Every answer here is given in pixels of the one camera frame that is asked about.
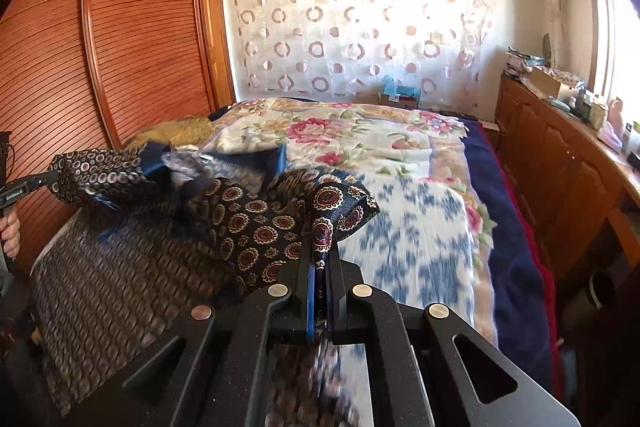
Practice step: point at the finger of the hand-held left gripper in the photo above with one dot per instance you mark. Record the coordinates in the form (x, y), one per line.
(44, 181)

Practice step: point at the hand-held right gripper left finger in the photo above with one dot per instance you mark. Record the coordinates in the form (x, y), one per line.
(310, 307)

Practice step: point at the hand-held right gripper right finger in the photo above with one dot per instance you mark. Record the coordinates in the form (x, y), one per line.
(336, 307)

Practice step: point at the navy medallion print garment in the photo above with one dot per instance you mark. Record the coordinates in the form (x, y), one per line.
(250, 227)

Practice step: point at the person's left hand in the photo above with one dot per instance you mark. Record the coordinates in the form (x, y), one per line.
(11, 234)

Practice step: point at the yellow pillow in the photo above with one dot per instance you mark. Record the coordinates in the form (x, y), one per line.
(180, 132)

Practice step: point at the wooden louvered wardrobe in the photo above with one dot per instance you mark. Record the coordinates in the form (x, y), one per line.
(100, 32)

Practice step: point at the floral quilt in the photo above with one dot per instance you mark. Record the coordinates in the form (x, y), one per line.
(360, 137)

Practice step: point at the navy blanket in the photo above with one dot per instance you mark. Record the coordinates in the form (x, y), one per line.
(515, 267)

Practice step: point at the teal tissue pack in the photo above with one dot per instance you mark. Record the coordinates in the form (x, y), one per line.
(400, 88)

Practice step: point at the wooden cabinet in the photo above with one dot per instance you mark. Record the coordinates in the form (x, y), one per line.
(560, 172)

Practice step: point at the dark round pot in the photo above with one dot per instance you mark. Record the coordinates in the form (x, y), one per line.
(602, 289)

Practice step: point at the sheer circle print curtain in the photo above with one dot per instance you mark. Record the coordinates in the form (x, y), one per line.
(360, 17)

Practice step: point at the pile of packets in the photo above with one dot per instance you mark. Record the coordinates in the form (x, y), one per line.
(522, 59)

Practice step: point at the open cardboard box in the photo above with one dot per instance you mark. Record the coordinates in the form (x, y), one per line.
(550, 82)

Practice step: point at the pink bottle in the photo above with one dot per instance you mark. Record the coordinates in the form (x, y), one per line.
(616, 122)

